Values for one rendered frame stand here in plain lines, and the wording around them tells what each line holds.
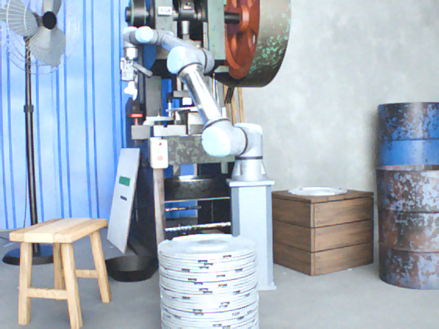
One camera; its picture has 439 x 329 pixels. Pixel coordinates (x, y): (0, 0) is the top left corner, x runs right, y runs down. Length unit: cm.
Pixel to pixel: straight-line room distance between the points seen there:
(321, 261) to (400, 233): 42
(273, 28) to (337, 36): 209
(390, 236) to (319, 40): 280
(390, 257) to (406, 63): 326
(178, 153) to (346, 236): 93
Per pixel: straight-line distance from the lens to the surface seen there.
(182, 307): 144
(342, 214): 239
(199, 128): 273
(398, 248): 215
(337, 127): 467
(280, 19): 274
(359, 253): 249
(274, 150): 436
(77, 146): 391
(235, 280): 141
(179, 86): 281
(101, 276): 204
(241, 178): 208
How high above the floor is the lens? 62
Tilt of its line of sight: 3 degrees down
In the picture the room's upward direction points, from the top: 2 degrees counter-clockwise
